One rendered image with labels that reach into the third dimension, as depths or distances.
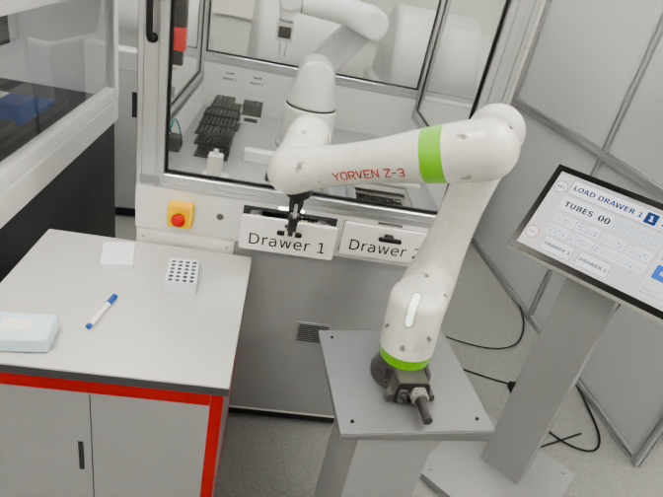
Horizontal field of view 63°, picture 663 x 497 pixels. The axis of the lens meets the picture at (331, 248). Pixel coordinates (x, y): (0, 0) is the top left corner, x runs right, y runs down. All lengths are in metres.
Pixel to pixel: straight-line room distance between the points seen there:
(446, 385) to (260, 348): 0.82
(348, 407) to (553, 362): 0.93
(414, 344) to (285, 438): 1.07
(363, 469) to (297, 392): 0.73
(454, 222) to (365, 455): 0.61
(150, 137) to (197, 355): 0.65
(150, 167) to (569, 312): 1.38
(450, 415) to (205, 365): 0.58
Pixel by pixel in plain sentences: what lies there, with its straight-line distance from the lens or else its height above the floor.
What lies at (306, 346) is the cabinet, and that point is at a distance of 1.97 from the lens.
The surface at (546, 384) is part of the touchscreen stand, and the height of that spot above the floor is 0.51.
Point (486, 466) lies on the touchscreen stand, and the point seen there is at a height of 0.04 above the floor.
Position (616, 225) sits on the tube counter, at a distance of 1.79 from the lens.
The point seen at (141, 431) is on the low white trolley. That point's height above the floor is 0.58.
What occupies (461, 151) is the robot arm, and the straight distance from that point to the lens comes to 1.04.
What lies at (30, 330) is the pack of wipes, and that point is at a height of 0.80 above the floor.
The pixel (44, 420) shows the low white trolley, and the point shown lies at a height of 0.58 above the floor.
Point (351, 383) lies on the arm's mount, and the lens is 1.32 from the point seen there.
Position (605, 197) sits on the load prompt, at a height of 1.16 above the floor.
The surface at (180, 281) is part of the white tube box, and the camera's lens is 1.53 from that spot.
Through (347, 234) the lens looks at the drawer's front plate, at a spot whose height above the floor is 0.89.
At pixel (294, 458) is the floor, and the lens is 2.15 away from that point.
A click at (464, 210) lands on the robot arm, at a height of 1.20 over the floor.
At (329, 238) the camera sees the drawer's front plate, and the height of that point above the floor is 0.90.
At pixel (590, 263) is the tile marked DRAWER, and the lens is 1.74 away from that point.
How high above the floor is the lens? 1.66
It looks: 29 degrees down
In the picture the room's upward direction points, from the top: 12 degrees clockwise
